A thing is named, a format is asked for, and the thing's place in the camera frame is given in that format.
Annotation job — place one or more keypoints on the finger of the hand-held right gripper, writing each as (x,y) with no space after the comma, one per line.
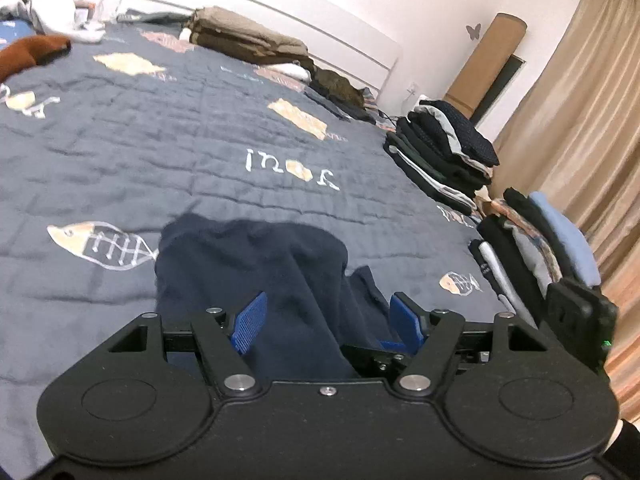
(380,360)

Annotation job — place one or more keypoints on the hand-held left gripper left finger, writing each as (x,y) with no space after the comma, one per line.
(250,320)

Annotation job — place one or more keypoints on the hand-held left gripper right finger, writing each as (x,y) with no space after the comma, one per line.
(406,317)

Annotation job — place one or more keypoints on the navy t-shirt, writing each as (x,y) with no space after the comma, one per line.
(250,260)

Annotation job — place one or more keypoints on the person's right forearm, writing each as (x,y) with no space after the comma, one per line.
(625,452)

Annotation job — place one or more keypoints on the folded clothes stack with blue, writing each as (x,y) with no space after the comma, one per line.
(540,250)

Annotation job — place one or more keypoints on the stack of dark folded clothes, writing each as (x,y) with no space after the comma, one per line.
(440,160)

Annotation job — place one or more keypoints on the khaki folded clothes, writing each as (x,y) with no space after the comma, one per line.
(240,32)

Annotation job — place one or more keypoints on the beige curtain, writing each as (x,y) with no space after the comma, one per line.
(590,135)

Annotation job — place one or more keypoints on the grey printed bedspread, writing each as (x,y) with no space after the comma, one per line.
(175,150)

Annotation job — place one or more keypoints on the striped beige pillow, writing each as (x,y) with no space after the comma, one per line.
(375,100)

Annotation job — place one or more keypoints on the dark olive crumpled garment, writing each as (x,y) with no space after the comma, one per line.
(340,90)

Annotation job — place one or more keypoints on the white pillow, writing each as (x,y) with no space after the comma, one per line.
(292,71)

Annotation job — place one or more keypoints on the tall cardboard box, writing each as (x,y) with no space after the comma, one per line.
(490,60)

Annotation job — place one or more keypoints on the white headboard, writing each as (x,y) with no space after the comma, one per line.
(300,15)

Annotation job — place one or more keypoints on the brown garment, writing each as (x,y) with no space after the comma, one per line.
(30,52)

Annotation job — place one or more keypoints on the white crumpled hoodie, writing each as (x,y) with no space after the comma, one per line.
(45,7)

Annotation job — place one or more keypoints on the blue pillow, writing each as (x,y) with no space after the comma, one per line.
(9,32)

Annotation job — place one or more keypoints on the butterfly wall sticker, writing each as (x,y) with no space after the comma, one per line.
(473,31)

